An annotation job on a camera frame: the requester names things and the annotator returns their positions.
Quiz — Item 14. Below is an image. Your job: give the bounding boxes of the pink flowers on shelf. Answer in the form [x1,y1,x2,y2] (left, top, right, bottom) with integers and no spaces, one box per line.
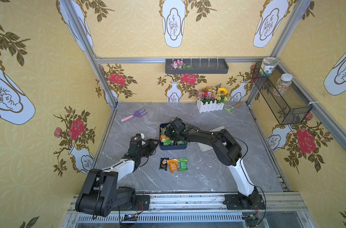
[171,59,193,69]

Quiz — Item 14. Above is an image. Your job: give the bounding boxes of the jar with printed label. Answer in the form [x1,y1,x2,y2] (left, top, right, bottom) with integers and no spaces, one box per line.
[259,57,278,77]

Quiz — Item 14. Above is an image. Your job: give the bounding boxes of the white and green garden glove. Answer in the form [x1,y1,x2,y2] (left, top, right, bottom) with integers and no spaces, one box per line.
[196,125,226,152]

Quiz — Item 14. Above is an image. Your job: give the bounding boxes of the dark blue storage box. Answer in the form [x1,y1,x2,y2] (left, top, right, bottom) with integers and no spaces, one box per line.
[159,123,187,151]

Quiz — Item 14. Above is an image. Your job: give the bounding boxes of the black cookie packet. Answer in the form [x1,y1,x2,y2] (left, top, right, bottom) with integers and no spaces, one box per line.
[159,158,169,171]

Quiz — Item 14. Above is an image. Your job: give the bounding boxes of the orange cookie packet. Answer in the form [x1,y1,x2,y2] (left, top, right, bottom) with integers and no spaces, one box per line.
[167,159,179,173]

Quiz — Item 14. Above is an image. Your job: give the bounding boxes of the small circuit board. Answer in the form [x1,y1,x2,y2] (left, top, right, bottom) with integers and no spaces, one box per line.
[123,214,138,222]

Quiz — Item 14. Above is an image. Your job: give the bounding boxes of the grey wall shelf tray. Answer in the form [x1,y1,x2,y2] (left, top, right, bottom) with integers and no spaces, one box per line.
[165,58,229,75]

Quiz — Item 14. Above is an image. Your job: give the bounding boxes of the black wire mesh basket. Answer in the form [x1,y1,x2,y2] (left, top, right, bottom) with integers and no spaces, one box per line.
[252,62,313,125]

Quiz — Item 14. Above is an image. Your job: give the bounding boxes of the white picket fence flower planter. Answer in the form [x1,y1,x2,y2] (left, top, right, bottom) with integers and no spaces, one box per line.
[196,86,230,113]

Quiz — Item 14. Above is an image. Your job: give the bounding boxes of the green cookie packet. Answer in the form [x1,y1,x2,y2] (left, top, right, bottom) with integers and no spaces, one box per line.
[177,158,188,172]

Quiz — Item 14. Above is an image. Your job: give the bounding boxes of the clear jar with white lid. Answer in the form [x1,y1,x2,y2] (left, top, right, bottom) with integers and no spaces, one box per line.
[273,73,293,96]

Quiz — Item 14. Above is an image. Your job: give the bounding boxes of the pink and purple garden rake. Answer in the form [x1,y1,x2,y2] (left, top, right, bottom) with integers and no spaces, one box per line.
[120,107,147,123]

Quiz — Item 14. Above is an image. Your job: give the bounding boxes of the orange packet in box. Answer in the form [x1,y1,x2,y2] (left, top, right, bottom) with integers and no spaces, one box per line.
[160,134,170,143]

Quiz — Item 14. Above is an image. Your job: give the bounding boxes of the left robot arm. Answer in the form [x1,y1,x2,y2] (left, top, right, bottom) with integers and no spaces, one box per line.
[75,134,159,217]

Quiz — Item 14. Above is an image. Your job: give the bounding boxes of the green rake with wooden handle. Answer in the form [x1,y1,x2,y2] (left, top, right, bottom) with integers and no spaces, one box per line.
[224,102,243,114]

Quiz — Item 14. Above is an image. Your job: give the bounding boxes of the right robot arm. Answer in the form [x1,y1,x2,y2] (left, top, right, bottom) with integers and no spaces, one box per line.
[162,117,267,210]

